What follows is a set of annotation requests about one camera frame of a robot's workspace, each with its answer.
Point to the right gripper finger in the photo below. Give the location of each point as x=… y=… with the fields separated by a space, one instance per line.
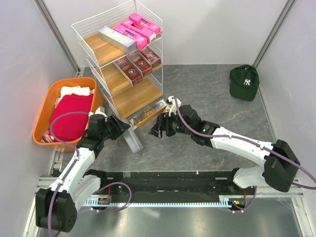
x=163 y=119
x=156 y=131

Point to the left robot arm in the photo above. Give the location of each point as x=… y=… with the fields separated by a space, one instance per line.
x=57 y=206

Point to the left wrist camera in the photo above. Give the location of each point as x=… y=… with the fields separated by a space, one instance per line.
x=100 y=111

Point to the torn silver R&O toothpaste box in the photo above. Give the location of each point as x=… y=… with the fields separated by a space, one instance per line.
x=148 y=114

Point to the red 3D toothpaste box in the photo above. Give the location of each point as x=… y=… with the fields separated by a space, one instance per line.
x=141 y=63

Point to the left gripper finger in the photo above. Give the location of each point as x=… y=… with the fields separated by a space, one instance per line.
x=117 y=132
x=118 y=124

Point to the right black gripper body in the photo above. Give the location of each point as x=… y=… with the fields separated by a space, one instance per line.
x=174 y=126

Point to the red 3D box on shelf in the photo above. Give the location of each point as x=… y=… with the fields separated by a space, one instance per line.
x=151 y=56

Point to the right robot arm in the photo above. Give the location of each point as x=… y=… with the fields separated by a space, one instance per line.
x=276 y=163

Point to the white wire wooden shelf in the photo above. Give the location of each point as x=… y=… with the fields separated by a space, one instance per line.
x=123 y=96

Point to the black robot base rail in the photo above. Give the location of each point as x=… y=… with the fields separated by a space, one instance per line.
x=169 y=186

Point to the silver Protefix toothpaste box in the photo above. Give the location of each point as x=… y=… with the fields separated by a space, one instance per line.
x=117 y=39

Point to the pink toothpaste box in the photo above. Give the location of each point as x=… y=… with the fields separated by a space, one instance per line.
x=141 y=42
x=143 y=22
x=145 y=32

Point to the red folded cloth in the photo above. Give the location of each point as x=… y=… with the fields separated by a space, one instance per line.
x=71 y=127

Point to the silver grey toothpaste box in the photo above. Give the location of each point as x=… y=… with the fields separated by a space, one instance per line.
x=132 y=140

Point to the dark green NY cap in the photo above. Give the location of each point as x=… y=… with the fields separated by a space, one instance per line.
x=244 y=82

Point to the orange plastic tub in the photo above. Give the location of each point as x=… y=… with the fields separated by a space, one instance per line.
x=48 y=107

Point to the red 3D toothpaste box floor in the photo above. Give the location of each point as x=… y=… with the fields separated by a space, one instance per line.
x=129 y=71

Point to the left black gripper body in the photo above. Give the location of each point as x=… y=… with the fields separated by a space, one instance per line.
x=110 y=128

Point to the white folded cloth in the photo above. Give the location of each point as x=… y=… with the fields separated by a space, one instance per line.
x=77 y=90

